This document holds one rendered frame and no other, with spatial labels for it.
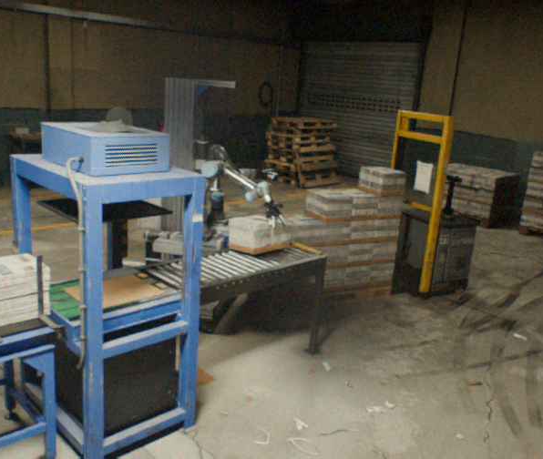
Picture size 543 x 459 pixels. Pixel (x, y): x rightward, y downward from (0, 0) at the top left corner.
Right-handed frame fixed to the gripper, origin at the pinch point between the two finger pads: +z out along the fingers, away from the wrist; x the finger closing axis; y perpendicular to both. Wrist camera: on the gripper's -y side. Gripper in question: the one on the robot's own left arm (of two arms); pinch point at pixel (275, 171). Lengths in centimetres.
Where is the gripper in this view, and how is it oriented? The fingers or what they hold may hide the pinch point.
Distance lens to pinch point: 527.3
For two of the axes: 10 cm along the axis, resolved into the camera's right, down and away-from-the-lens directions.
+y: -1.1, 9.2, 3.8
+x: 2.4, 4.0, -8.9
